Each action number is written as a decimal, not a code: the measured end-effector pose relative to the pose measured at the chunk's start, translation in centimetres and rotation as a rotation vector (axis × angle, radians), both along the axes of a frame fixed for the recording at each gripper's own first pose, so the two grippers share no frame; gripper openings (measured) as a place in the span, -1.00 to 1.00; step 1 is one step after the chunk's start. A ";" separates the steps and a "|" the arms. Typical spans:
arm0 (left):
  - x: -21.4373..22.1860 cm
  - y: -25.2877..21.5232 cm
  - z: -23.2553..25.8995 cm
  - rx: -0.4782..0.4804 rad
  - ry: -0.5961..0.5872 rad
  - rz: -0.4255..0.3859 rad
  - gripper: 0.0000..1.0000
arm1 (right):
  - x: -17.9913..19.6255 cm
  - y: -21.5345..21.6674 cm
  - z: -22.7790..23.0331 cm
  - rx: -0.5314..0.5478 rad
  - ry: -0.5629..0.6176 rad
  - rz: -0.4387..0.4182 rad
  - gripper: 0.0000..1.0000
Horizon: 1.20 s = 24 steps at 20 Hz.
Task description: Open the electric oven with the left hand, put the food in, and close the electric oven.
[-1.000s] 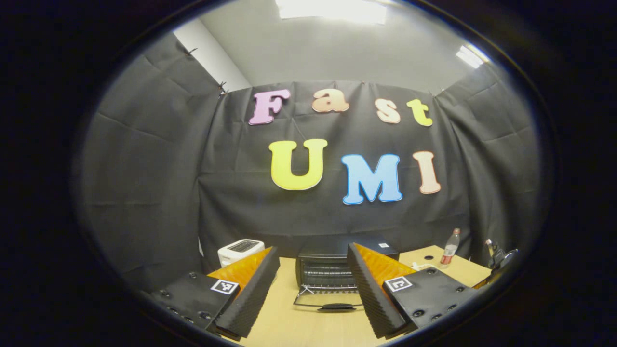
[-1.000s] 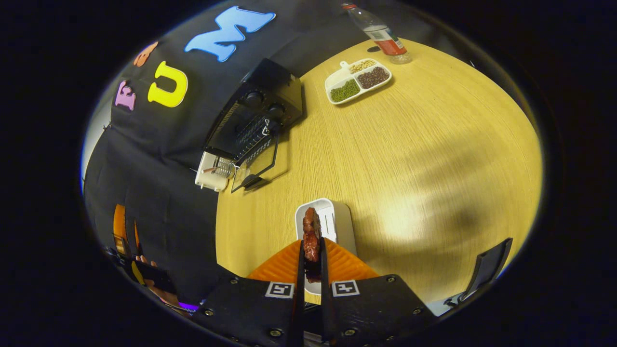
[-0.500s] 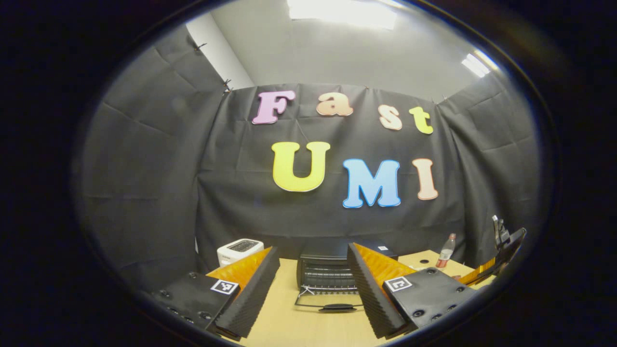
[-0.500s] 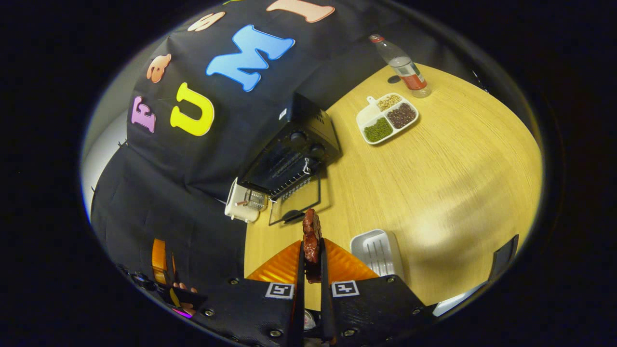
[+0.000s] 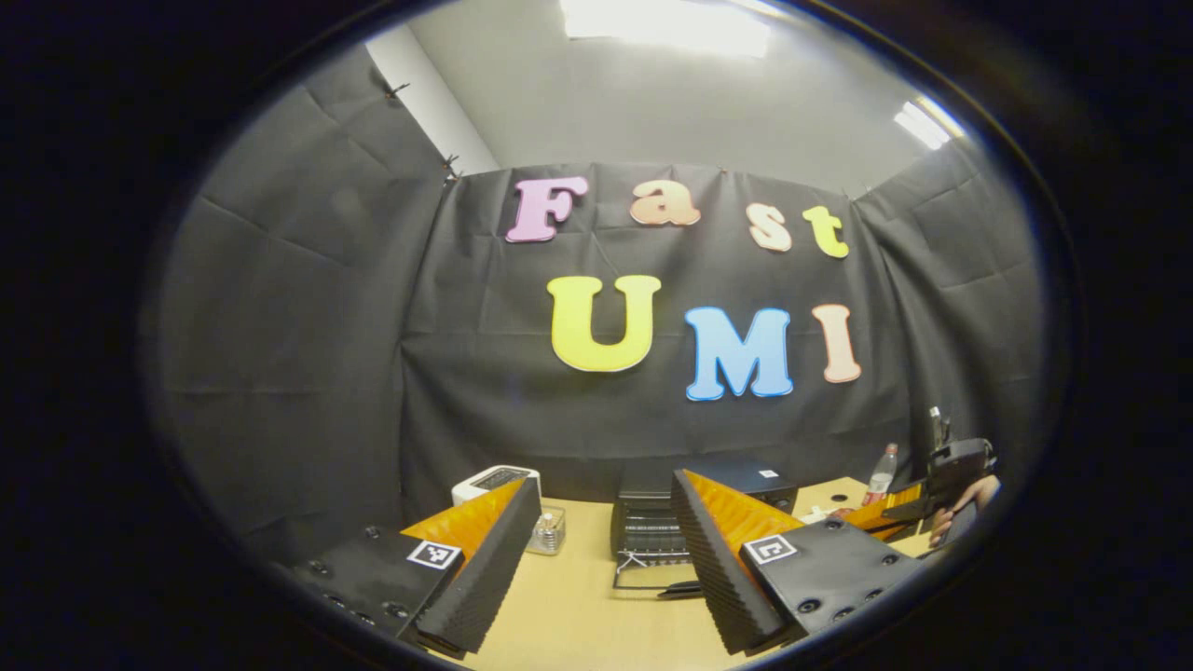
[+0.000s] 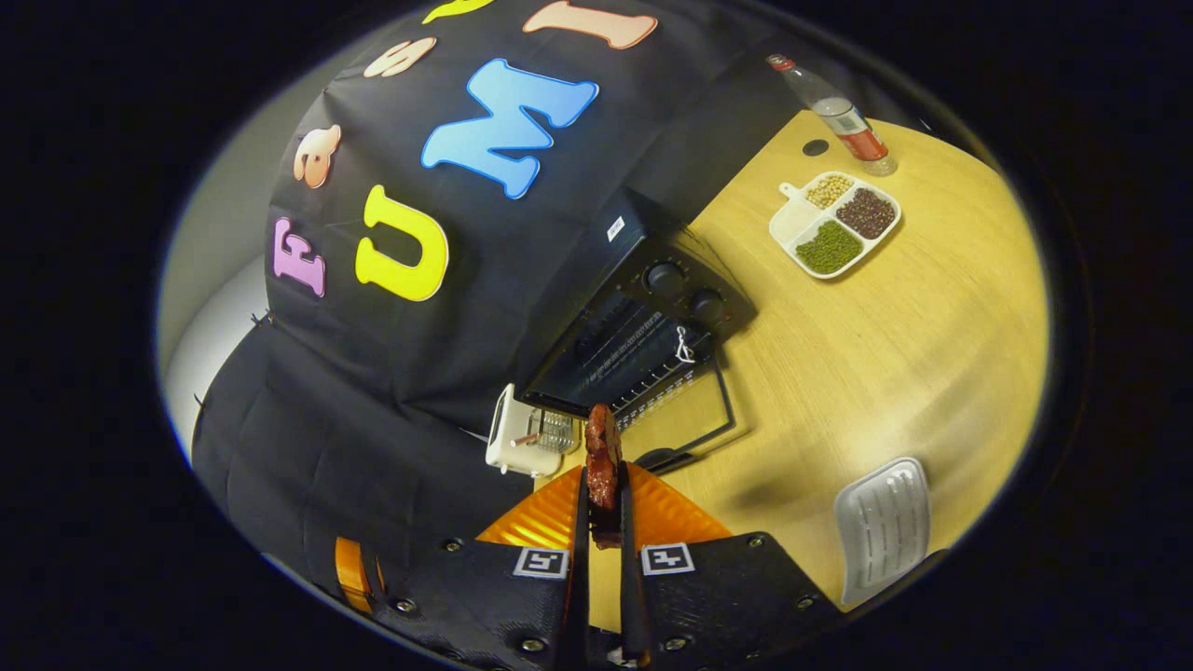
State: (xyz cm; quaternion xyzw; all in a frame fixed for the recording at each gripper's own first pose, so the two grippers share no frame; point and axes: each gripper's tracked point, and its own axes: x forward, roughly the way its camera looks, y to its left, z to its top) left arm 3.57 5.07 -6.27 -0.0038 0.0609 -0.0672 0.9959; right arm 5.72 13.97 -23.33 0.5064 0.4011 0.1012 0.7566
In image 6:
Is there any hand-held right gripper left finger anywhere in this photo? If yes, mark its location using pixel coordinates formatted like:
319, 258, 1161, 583
368, 464, 591, 671

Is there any clear plastic water bottle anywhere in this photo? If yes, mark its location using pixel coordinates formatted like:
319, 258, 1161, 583
766, 53, 898, 178

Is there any white divided dish of beans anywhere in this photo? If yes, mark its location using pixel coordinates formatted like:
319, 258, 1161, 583
769, 171, 903, 281

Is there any reddish brown meat slab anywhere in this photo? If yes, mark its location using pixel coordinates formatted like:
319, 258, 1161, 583
583, 403, 625, 551

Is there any black backdrop cloth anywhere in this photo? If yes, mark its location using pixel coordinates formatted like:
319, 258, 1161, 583
191, 0, 812, 597

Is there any black electric oven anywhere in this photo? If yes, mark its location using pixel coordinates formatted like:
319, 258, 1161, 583
522, 186, 758, 472

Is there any metal wire basket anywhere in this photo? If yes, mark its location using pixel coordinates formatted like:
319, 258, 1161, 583
531, 407, 583, 458

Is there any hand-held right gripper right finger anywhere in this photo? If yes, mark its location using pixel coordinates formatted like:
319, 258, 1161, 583
620, 461, 844, 671

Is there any white ribbed plate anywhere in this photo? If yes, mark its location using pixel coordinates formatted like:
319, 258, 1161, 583
833, 456, 933, 609

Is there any white toaster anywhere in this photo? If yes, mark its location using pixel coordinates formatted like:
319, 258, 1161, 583
485, 383, 565, 479

